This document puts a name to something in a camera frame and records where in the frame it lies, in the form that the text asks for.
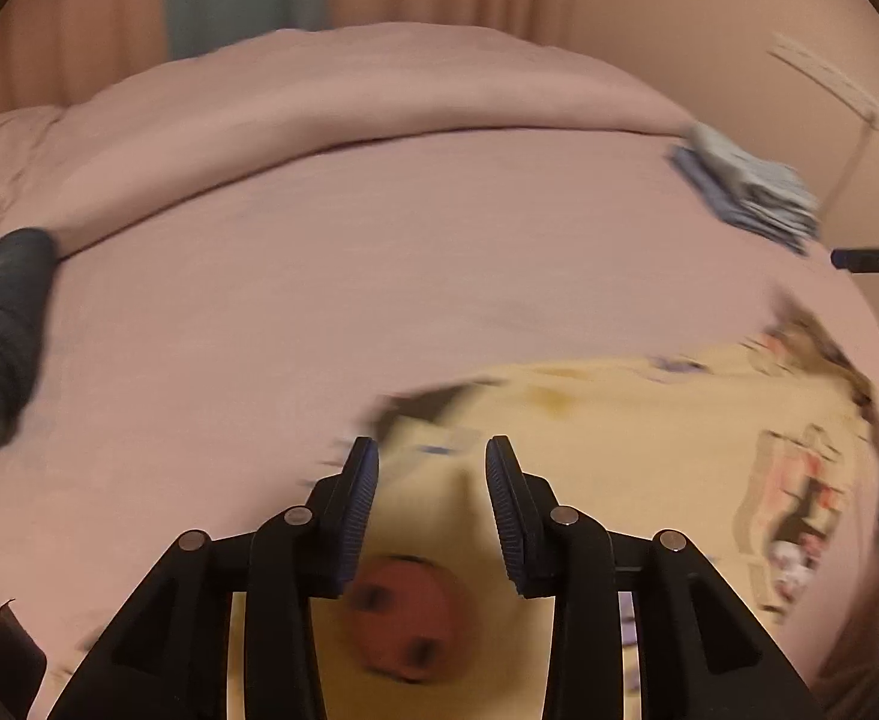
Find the pink duvet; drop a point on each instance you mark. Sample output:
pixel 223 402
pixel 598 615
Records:
pixel 154 139

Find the folded blue grey clothes stack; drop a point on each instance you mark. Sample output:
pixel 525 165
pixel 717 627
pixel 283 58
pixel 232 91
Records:
pixel 762 197

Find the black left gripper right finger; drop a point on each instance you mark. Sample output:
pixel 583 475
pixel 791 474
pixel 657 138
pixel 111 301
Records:
pixel 554 551

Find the yellow cartoon print pants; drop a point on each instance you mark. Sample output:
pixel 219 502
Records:
pixel 761 451

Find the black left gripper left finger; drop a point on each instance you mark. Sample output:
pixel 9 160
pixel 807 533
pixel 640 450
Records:
pixel 306 553

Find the dark rolled garment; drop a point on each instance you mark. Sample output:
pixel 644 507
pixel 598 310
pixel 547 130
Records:
pixel 28 260

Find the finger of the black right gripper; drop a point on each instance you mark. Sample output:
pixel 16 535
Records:
pixel 863 261

